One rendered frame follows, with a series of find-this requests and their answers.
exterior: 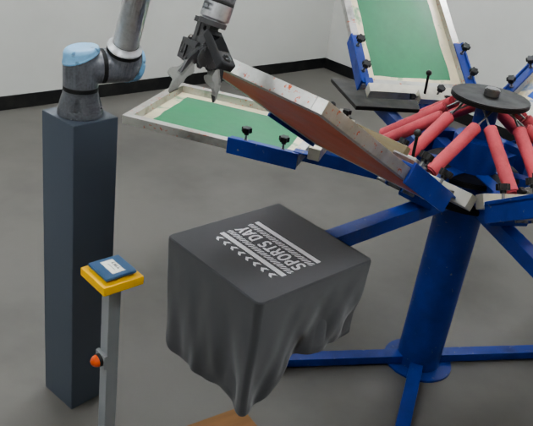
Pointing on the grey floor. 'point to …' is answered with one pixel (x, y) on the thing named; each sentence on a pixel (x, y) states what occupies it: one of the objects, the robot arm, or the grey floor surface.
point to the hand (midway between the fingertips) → (193, 99)
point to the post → (109, 337)
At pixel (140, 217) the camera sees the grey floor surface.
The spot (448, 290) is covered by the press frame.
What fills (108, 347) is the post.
